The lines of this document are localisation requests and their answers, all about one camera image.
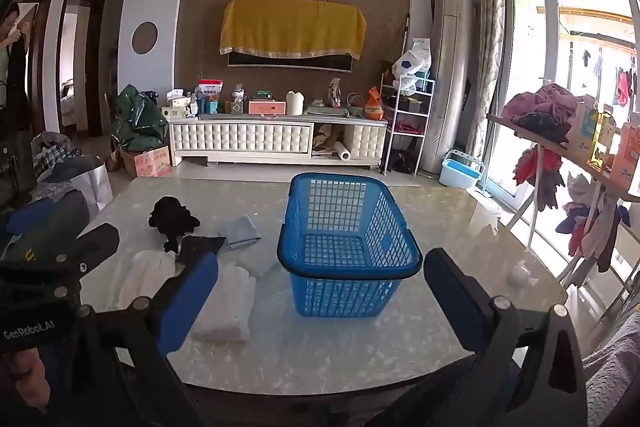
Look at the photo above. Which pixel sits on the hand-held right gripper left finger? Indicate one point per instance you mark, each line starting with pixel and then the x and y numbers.
pixel 192 294

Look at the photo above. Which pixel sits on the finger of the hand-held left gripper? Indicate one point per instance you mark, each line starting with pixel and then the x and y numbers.
pixel 95 243

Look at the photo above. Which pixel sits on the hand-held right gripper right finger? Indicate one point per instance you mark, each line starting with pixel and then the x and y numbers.
pixel 450 302

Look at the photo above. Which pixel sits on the white towel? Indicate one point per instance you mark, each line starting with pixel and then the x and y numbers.
pixel 145 279
pixel 225 307

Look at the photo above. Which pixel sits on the blue-grey cloth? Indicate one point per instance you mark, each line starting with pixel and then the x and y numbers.
pixel 242 231

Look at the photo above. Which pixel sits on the black plush toy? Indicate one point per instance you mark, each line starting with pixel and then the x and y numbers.
pixel 172 214

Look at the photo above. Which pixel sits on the blue plastic basket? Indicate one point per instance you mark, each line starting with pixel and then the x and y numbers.
pixel 345 257

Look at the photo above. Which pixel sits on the person's left hand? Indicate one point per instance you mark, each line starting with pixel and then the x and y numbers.
pixel 17 382

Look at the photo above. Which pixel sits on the white paper bag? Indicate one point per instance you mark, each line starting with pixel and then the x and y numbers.
pixel 95 187

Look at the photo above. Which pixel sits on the pink printed cardboard box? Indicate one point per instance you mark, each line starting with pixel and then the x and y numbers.
pixel 147 163

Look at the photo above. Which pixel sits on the plaid bag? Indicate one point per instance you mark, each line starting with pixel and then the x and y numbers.
pixel 55 152

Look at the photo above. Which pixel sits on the light blue plastic tub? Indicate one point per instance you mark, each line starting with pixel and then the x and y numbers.
pixel 461 172

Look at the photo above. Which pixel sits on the green plastic bag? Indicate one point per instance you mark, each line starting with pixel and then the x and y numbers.
pixel 140 119

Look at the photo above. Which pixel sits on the white tissue box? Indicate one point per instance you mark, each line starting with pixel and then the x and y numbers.
pixel 176 104

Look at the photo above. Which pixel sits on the white tufted TV cabinet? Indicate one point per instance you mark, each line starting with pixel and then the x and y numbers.
pixel 240 139

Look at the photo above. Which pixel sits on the grey blanket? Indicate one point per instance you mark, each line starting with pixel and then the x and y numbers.
pixel 615 372

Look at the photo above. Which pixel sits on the white metal shelf rack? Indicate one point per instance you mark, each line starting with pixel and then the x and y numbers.
pixel 400 127

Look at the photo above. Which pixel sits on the wooden clothes rack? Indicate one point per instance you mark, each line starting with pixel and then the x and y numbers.
pixel 550 147

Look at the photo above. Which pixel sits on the white paper roll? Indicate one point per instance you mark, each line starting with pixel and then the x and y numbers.
pixel 343 151

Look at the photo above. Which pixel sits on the red and white snack box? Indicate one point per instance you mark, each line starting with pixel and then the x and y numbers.
pixel 210 89

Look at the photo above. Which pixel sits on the pink storage box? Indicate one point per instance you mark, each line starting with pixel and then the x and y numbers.
pixel 267 107

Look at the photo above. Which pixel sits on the orange bag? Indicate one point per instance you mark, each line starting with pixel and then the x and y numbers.
pixel 375 104

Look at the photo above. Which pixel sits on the pink cloth pile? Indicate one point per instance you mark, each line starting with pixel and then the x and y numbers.
pixel 542 107

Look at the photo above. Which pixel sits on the white plastic jug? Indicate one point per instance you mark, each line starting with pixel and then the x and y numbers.
pixel 294 103

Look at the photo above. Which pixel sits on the standing air conditioner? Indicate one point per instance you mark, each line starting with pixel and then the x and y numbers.
pixel 450 82

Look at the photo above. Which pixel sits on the row of colourful cartons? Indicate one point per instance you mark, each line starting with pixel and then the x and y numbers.
pixel 605 137

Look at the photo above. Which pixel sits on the white plastic bags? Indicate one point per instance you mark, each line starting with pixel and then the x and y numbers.
pixel 412 64

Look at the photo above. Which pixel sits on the patterned curtain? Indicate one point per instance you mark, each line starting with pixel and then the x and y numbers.
pixel 487 47

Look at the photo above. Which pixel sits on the yellow cover cloth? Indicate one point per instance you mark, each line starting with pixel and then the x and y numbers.
pixel 292 24

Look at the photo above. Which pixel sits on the round brown wall ornament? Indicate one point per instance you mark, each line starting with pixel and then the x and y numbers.
pixel 144 38

